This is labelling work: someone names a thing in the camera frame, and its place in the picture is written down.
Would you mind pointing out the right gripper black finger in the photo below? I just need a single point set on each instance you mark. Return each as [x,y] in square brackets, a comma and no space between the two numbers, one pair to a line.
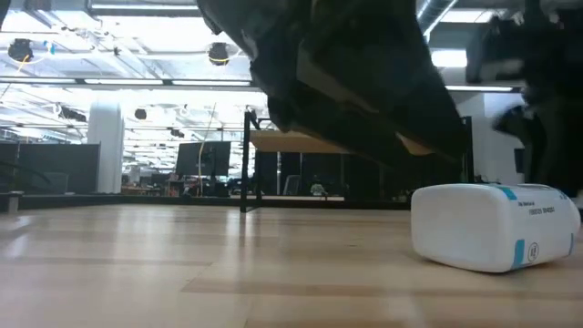
[565,146]
[524,141]

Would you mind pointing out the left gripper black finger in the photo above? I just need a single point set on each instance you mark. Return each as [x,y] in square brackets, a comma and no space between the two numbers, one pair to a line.
[319,114]
[401,82]

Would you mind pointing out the grey office chair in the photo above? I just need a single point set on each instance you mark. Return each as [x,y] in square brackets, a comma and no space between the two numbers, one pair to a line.
[291,185]

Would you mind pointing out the black round ceiling fixture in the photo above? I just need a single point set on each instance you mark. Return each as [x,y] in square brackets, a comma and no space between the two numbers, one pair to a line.
[20,50]
[140,114]
[218,54]

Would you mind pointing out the white round pillar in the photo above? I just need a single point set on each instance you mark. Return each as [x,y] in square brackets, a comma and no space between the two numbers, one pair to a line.
[105,146]

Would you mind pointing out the dark background monitor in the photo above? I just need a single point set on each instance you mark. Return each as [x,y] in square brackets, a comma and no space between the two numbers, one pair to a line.
[202,158]

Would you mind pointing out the wooden shelf black metal legs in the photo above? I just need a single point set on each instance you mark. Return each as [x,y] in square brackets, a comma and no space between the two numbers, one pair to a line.
[291,141]

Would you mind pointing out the dark office partition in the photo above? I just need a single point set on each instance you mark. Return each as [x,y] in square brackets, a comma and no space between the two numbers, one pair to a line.
[54,168]

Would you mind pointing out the black aluminium table frame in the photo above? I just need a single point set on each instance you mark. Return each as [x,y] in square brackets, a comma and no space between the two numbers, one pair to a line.
[136,201]

